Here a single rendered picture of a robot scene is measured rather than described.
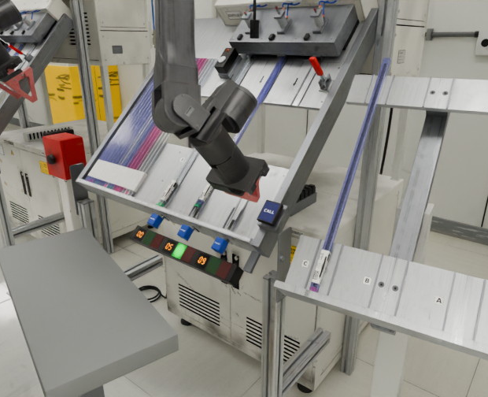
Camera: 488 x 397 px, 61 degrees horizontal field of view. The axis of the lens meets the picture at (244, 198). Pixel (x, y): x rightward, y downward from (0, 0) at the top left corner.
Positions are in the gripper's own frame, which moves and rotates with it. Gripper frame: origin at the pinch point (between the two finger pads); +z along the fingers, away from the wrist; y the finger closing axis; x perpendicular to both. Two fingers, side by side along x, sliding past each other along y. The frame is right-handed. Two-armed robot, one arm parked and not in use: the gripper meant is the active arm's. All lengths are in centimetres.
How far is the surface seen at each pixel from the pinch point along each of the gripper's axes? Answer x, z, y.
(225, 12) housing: -61, 5, 50
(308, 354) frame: 18, 55, -1
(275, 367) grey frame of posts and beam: 24.9, 37.0, -1.6
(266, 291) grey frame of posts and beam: 12.1, 21.5, 0.9
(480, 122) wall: -141, 143, -2
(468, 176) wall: -120, 167, -1
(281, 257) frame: 5.5, 14.5, -2.6
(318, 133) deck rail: -25.2, 12.0, 2.1
